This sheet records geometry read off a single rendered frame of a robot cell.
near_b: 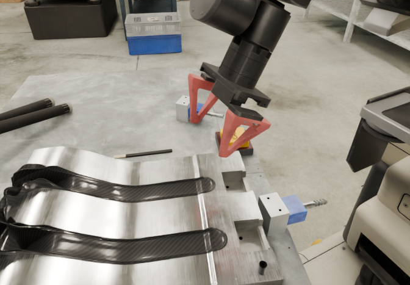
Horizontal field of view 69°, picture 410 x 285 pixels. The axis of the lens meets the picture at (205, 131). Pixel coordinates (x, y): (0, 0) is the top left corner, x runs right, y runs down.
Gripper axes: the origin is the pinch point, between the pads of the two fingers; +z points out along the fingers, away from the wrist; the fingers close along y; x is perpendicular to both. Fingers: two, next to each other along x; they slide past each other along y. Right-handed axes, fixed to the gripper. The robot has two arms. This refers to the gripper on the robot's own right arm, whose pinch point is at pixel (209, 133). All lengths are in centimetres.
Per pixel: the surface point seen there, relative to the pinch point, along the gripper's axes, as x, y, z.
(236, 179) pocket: 11.3, -0.6, 8.7
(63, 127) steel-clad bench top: -10, -45, 27
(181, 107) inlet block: 14.5, -32.8, 9.6
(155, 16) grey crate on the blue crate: 115, -322, 17
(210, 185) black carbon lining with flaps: 5.2, 0.2, 9.7
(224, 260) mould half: 0.7, 13.6, 11.6
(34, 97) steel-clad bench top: -16, -67, 30
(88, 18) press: 57, -379, 55
